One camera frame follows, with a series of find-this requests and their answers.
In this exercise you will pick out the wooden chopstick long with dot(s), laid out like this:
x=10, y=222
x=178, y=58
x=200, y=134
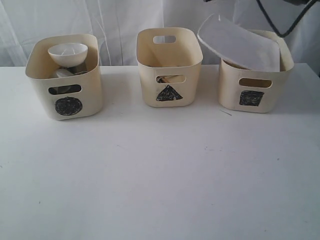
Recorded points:
x=163, y=79

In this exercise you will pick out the stainless steel bowl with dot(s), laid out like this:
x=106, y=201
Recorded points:
x=68, y=89

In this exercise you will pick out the steel mug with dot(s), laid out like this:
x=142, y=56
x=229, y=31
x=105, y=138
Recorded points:
x=64, y=72

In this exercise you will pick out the white square plate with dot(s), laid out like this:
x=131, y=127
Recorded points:
x=239, y=46

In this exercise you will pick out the white round bowl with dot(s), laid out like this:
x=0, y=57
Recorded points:
x=68, y=55

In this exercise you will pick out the cream bin with triangle mark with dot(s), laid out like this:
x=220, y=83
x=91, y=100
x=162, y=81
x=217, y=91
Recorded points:
x=169, y=51

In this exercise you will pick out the cream bin with circle mark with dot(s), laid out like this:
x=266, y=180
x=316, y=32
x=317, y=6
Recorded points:
x=40, y=66

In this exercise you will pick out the cream bin with square mark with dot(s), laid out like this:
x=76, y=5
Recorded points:
x=246, y=90

